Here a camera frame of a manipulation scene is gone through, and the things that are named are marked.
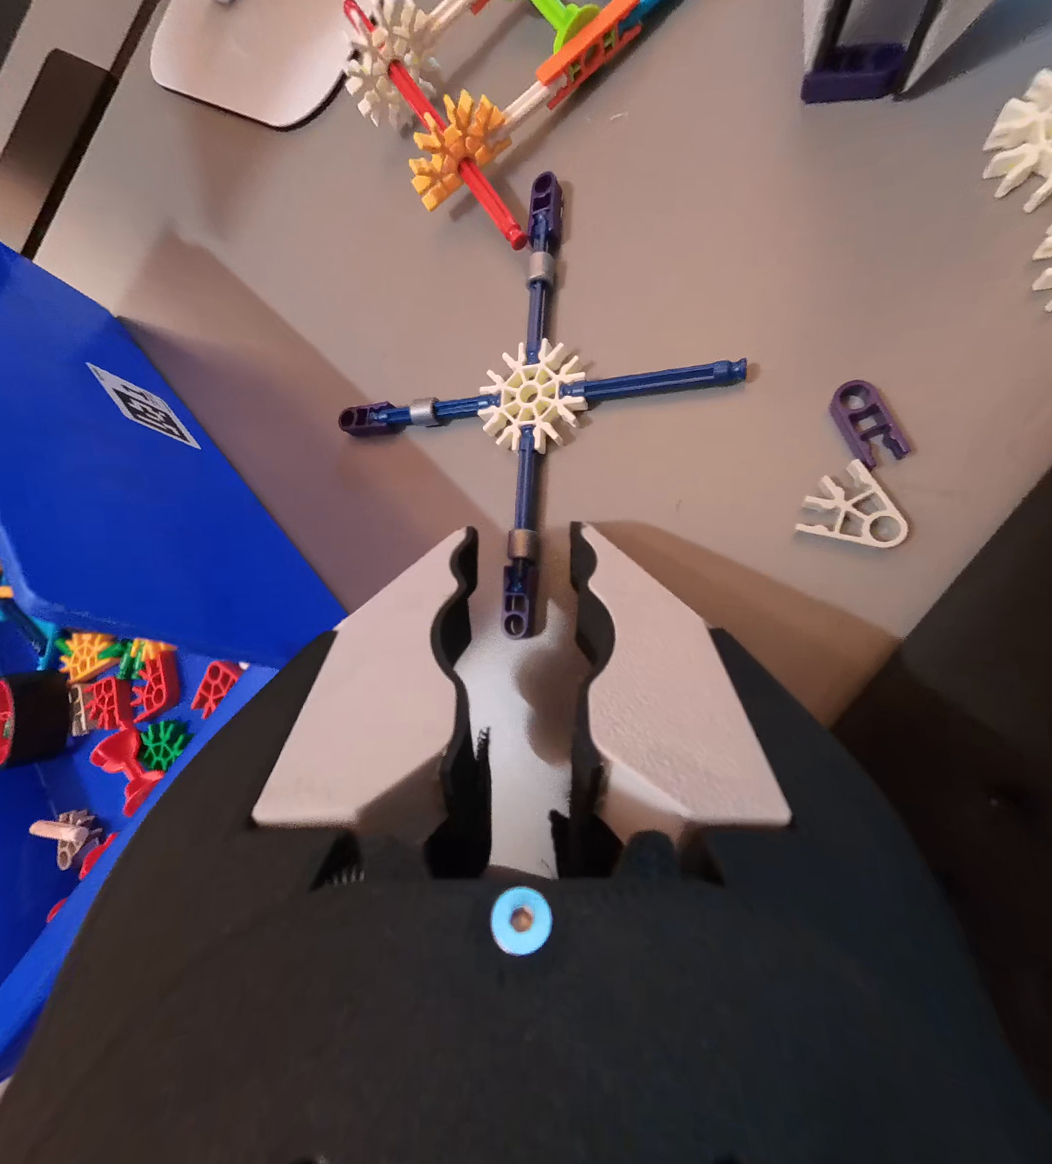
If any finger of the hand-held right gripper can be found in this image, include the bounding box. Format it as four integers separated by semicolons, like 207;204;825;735
802;0;854;69
897;0;1031;94

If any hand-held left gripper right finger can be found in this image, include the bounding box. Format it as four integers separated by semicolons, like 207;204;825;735
551;522;792;879

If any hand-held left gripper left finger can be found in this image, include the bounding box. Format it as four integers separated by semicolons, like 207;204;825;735
251;527;491;879

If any blue plastic rod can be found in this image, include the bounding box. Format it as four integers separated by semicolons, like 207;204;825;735
526;218;556;351
384;395;491;429
511;444;540;583
580;358;748;401

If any small white snowflake connector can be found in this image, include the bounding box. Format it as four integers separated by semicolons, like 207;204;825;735
479;338;589;453

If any pile of colourful toy pieces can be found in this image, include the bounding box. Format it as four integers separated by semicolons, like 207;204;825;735
0;472;246;920

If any white fan connector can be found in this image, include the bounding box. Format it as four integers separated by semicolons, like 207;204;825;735
794;458;909;549

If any blue plastic bin with tag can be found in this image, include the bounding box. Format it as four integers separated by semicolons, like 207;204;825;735
0;200;350;1115

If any colourful toy car frame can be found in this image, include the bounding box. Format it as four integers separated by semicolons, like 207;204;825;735
342;0;686;250

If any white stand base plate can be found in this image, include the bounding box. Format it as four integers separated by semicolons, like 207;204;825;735
148;0;363;128

